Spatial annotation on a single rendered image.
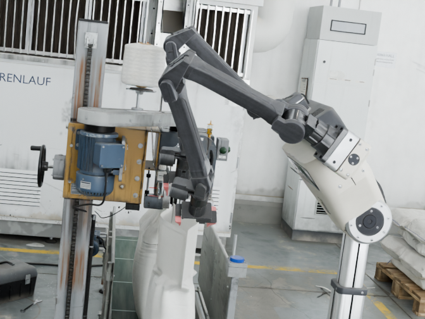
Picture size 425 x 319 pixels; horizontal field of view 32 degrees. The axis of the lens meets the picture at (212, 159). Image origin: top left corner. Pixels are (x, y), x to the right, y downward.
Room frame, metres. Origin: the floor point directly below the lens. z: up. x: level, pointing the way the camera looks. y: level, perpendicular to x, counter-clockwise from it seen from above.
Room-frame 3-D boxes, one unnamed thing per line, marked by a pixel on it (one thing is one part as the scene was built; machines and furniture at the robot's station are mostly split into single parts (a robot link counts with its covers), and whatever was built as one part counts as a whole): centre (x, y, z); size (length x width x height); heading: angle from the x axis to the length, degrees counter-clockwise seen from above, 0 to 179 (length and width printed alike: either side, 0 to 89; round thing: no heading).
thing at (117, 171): (2.92, 0.38, 1.23); 0.28 x 0.07 x 0.16; 8
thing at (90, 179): (2.84, 0.45, 1.21); 0.15 x 0.15 x 0.25
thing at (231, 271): (2.95, -0.15, 0.81); 0.08 x 0.08 x 0.06; 8
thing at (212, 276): (3.64, -0.08, 0.53); 1.05 x 0.02 x 0.41; 8
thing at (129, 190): (3.08, 0.46, 1.18); 0.34 x 0.25 x 0.31; 98
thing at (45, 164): (3.02, 0.71, 1.13); 0.18 x 0.11 x 0.18; 8
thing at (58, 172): (3.03, 0.64, 1.14); 0.11 x 0.06 x 0.11; 8
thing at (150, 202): (3.02, 0.23, 1.04); 0.08 x 0.06 x 0.05; 98
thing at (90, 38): (2.99, 0.55, 1.68); 0.05 x 0.03 x 0.06; 98
